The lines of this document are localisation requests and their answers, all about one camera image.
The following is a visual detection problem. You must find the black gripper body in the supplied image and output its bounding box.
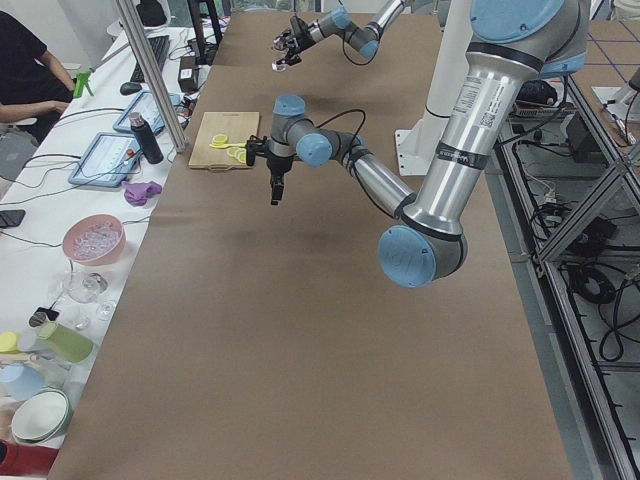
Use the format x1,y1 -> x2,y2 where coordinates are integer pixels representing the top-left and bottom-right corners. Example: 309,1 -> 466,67
266,153 -> 293,206
284,31 -> 315,66

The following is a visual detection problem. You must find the glass sauce bottle metal spout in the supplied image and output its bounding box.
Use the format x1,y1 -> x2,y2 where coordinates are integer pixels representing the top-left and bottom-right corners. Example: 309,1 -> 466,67
272,29 -> 296,72

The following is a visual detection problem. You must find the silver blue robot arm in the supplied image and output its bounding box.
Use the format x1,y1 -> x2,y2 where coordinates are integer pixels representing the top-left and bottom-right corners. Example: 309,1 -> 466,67
272,0 -> 414,72
247,1 -> 590,288

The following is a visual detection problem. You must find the green cup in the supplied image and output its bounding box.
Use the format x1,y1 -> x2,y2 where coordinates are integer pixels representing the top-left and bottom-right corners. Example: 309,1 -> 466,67
37,322 -> 94,363

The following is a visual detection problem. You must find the yellow cup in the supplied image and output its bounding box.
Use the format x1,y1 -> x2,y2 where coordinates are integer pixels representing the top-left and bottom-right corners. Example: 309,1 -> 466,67
0,331 -> 21,354

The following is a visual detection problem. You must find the light blue cup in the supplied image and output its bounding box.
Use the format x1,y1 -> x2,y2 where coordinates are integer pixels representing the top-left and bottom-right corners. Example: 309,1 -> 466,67
1,364 -> 45,401

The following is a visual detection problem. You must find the bamboo cutting board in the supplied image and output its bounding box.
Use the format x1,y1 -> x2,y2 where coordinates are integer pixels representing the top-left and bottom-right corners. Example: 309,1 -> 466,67
188,112 -> 260,171

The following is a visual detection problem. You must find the yellow plastic knife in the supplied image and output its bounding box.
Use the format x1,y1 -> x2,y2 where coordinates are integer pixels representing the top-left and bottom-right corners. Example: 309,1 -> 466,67
209,142 -> 247,149

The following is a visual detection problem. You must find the black thermos bottle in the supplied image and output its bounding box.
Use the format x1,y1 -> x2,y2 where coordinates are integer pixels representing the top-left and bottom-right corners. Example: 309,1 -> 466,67
129,111 -> 164,164

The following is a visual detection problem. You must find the black keyboard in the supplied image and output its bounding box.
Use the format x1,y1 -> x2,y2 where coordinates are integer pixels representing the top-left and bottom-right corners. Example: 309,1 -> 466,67
129,34 -> 172,84

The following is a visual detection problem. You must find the purple cloth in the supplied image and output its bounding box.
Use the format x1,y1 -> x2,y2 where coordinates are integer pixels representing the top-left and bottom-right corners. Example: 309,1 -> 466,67
122,181 -> 162,206

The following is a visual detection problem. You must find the blue teach pendant tablet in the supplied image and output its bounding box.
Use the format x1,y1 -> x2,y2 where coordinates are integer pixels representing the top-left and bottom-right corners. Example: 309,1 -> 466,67
113,90 -> 164,134
68,132 -> 141,188

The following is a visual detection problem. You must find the black computer mouse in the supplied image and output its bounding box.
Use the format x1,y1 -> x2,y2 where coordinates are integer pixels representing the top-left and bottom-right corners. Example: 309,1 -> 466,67
119,82 -> 142,96

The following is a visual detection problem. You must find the pink bowl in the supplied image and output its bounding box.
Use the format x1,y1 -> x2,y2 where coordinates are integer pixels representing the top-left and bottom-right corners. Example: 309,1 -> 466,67
62,214 -> 126,266

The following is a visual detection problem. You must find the seated person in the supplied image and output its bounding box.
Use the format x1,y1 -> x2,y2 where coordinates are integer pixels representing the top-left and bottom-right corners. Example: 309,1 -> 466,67
1,12 -> 75,143

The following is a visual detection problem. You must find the white green bowl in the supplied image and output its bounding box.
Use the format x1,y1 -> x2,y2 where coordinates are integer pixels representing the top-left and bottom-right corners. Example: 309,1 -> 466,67
11,389 -> 73,444

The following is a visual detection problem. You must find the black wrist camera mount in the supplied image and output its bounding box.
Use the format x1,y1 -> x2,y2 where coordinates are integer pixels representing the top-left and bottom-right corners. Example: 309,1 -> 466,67
290,16 -> 308,36
245,135 -> 269,167

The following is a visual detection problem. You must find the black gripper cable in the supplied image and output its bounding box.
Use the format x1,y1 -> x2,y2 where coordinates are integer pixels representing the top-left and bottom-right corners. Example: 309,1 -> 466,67
319,109 -> 366,146

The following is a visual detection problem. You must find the white pedestal column base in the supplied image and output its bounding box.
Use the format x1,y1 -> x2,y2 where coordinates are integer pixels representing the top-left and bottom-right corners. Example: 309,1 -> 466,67
395,0 -> 472,176

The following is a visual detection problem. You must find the aluminium frame post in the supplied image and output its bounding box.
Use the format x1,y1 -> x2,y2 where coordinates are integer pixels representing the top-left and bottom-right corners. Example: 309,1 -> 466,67
115,0 -> 187,153

